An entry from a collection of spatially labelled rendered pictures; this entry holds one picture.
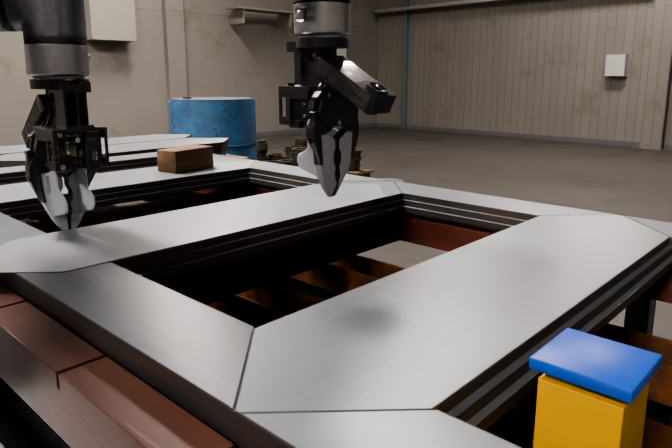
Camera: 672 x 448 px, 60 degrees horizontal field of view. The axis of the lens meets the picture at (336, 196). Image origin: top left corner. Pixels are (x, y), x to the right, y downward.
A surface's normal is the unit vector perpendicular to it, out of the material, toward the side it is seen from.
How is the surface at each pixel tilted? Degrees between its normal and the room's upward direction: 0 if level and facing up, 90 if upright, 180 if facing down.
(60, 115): 90
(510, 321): 0
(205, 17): 90
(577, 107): 90
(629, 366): 0
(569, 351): 0
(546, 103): 90
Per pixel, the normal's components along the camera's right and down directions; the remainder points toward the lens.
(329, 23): 0.27, 0.20
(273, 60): 0.70, 0.15
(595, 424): -0.68, 0.14
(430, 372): 0.00, -0.98
